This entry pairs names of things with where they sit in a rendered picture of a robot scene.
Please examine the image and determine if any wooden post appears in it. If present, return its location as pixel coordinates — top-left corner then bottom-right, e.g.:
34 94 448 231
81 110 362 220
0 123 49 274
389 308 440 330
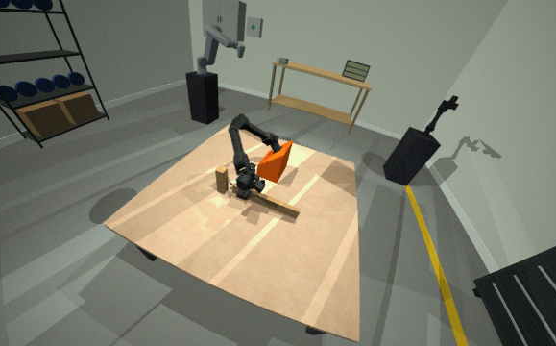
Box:
215 165 229 195

